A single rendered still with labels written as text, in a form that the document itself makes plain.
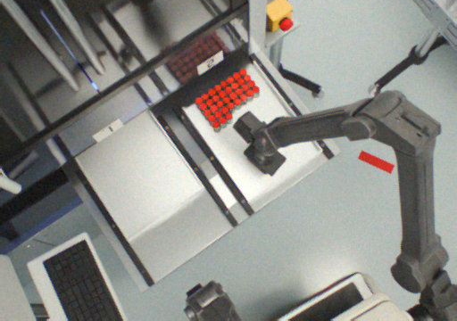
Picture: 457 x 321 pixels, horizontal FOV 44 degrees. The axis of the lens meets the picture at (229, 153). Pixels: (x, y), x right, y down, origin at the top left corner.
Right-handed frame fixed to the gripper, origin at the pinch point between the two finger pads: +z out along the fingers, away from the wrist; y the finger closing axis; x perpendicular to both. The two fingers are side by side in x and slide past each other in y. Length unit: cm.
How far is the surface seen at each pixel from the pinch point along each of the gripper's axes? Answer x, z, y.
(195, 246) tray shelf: 29.9, 5.1, 0.2
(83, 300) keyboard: 62, 11, 15
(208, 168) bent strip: 10.9, 1.6, 11.4
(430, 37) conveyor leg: -98, 58, -11
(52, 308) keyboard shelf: 70, 13, 21
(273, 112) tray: -15.0, 4.3, 8.3
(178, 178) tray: 18.2, 4.9, 16.7
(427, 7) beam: -98, 43, -3
